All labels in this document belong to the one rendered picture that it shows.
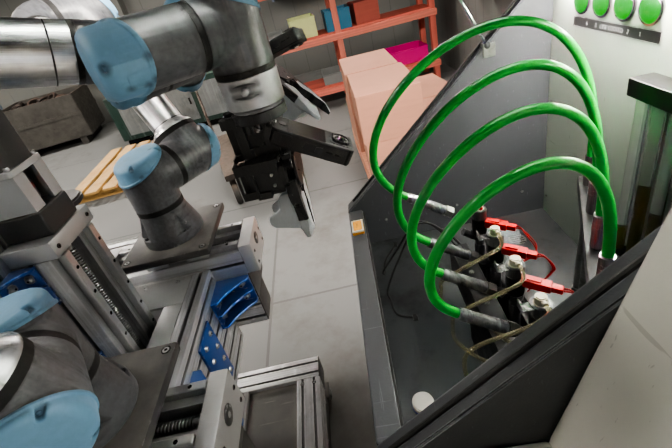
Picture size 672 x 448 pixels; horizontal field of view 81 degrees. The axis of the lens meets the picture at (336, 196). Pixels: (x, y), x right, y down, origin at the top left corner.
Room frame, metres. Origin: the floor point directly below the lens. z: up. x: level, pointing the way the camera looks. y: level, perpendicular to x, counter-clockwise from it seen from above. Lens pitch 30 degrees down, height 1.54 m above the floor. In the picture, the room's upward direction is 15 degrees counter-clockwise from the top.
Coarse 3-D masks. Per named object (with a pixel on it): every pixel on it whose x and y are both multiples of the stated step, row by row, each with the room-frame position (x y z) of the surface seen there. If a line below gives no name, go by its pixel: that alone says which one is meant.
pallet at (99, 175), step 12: (132, 144) 5.16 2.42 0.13; (108, 156) 4.90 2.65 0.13; (120, 156) 4.77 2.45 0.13; (96, 168) 4.54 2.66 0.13; (108, 168) 4.43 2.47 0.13; (84, 180) 4.23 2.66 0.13; (96, 180) 4.13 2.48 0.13; (84, 192) 3.93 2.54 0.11; (96, 192) 3.81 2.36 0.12; (108, 192) 3.92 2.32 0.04; (120, 192) 3.93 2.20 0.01
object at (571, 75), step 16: (512, 64) 0.51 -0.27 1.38; (528, 64) 0.50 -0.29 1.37; (544, 64) 0.50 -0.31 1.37; (560, 64) 0.50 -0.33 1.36; (480, 80) 0.51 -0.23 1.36; (576, 80) 0.50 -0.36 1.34; (464, 96) 0.51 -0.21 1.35; (592, 96) 0.50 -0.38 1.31; (448, 112) 0.51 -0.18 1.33; (592, 112) 0.50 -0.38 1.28; (432, 128) 0.52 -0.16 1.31; (416, 144) 0.52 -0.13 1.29; (592, 160) 0.50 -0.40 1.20; (400, 176) 0.52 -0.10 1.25; (400, 192) 0.52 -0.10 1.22; (592, 192) 0.50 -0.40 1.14; (400, 208) 0.52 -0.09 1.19; (592, 208) 0.49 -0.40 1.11; (400, 224) 0.52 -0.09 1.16; (432, 240) 0.52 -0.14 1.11; (464, 256) 0.51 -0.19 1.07
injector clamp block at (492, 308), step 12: (456, 264) 0.60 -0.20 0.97; (480, 276) 0.54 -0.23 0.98; (504, 276) 0.53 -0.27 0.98; (468, 288) 0.52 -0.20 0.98; (468, 300) 0.53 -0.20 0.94; (492, 300) 0.48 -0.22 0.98; (504, 300) 0.51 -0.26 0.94; (480, 312) 0.46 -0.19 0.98; (492, 312) 0.45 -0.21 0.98; (504, 312) 0.51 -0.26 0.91; (528, 312) 0.44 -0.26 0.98; (480, 336) 0.47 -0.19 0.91; (492, 336) 0.41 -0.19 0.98; (516, 336) 0.40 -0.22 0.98; (480, 348) 0.47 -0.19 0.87; (492, 348) 0.41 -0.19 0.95
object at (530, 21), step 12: (480, 24) 0.59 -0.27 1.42; (492, 24) 0.59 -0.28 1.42; (504, 24) 0.58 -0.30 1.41; (516, 24) 0.58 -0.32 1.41; (528, 24) 0.58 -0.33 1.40; (540, 24) 0.58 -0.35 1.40; (552, 24) 0.58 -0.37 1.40; (456, 36) 0.59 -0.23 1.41; (468, 36) 0.59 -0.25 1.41; (564, 36) 0.58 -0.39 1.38; (444, 48) 0.59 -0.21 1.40; (576, 48) 0.57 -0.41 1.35; (432, 60) 0.59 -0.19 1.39; (576, 60) 0.58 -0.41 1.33; (420, 72) 0.60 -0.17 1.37; (588, 72) 0.57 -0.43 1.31; (408, 84) 0.60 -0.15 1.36; (588, 84) 0.57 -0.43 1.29; (396, 96) 0.60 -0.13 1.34; (384, 108) 0.60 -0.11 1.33; (384, 120) 0.60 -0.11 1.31; (372, 132) 0.61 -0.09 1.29; (372, 144) 0.61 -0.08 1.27; (588, 144) 0.58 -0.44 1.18; (372, 156) 0.61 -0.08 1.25; (588, 156) 0.57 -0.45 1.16; (372, 168) 0.61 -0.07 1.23; (384, 180) 0.61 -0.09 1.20
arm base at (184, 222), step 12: (180, 204) 0.89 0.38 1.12; (144, 216) 0.85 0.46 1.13; (156, 216) 0.85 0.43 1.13; (168, 216) 0.86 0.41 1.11; (180, 216) 0.87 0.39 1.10; (192, 216) 0.89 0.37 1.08; (144, 228) 0.86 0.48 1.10; (156, 228) 0.84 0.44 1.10; (168, 228) 0.84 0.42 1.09; (180, 228) 0.86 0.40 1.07; (192, 228) 0.87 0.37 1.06; (144, 240) 0.86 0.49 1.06; (156, 240) 0.84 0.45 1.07; (168, 240) 0.83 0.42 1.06; (180, 240) 0.84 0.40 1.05
